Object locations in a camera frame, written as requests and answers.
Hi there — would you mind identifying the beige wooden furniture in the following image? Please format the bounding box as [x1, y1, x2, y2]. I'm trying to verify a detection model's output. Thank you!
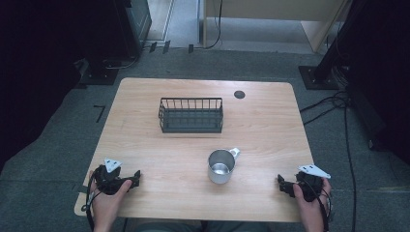
[202, 0, 351, 54]

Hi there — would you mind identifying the black stand with square base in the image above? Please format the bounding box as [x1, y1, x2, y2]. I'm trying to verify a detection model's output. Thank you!
[298, 0, 366, 91]

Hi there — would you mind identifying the black tape corner mark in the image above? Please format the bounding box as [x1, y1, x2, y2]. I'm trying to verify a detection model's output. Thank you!
[93, 104, 106, 124]

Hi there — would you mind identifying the silver metal mug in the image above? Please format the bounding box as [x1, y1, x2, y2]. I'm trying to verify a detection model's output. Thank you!
[207, 147, 242, 186]

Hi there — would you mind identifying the long black floor cable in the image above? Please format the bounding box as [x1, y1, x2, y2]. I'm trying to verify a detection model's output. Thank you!
[342, 96, 358, 232]

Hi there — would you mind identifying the black cabinet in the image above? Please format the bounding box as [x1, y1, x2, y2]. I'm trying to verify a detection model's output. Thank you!
[110, 0, 153, 61]

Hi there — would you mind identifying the left hand-held gripper cable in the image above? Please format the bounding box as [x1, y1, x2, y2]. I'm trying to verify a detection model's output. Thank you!
[84, 172, 99, 232]

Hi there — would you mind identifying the black wire basket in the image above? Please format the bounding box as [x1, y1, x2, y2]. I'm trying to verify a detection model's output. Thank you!
[158, 97, 224, 134]

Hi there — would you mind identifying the person's right hand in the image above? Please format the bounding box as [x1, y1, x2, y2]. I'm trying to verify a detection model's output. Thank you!
[292, 178, 334, 227]

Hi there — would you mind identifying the black hanging cable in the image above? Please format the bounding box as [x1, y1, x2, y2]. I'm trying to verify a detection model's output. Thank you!
[203, 0, 224, 50]

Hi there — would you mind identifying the right hand-held gripper cable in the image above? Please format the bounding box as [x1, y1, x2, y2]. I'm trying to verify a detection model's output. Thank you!
[301, 178, 334, 232]

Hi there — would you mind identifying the black stand with flat base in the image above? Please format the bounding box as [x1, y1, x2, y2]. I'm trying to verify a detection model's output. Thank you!
[78, 54, 143, 87]

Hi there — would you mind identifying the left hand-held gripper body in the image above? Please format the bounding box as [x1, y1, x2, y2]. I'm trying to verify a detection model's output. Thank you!
[93, 157, 136, 196]

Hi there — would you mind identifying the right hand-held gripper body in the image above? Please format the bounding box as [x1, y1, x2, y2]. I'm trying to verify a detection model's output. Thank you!
[294, 163, 333, 203]

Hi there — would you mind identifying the dark curtain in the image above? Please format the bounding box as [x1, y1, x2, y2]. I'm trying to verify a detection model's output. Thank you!
[0, 0, 119, 172]
[346, 0, 410, 165]

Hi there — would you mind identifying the hand-held gripper cable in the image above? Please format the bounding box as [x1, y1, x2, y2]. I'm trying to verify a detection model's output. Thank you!
[301, 178, 334, 232]
[84, 172, 99, 232]

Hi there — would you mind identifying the person's left hand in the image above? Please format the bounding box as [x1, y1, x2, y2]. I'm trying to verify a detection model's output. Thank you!
[89, 176, 133, 227]

